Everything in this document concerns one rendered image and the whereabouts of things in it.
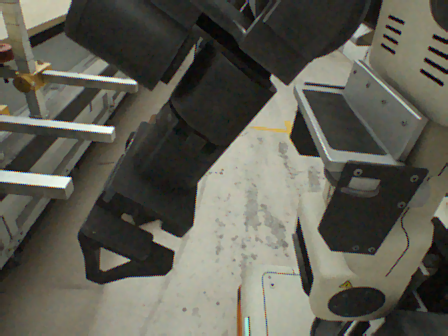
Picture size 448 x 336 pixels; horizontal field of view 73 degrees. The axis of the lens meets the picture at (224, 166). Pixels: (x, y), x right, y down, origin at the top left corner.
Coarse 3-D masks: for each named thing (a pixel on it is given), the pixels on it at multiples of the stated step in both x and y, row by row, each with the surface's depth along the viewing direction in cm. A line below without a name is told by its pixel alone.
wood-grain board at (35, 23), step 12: (24, 0) 146; (36, 0) 149; (48, 0) 152; (60, 0) 156; (0, 12) 123; (24, 12) 128; (36, 12) 130; (48, 12) 133; (60, 12) 135; (0, 24) 110; (36, 24) 116; (48, 24) 123; (0, 36) 100
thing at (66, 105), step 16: (96, 64) 144; (64, 96) 114; (80, 96) 118; (48, 112) 100; (64, 112) 107; (80, 112) 120; (0, 144) 86; (16, 144) 86; (32, 144) 89; (48, 144) 98; (0, 160) 78; (16, 160) 83; (32, 160) 90
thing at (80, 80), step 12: (0, 72) 93; (12, 72) 93; (48, 72) 94; (60, 72) 95; (72, 84) 95; (84, 84) 95; (96, 84) 95; (108, 84) 94; (120, 84) 94; (132, 84) 94
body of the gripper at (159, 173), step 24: (168, 120) 20; (144, 144) 22; (168, 144) 20; (192, 144) 20; (120, 168) 21; (144, 168) 22; (168, 168) 21; (192, 168) 21; (120, 192) 20; (144, 192) 21; (168, 192) 23; (192, 192) 25; (168, 216) 21; (192, 216) 22
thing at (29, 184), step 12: (0, 180) 53; (12, 180) 54; (24, 180) 54; (36, 180) 55; (48, 180) 55; (60, 180) 55; (0, 192) 55; (12, 192) 55; (24, 192) 55; (36, 192) 55; (48, 192) 55; (60, 192) 55
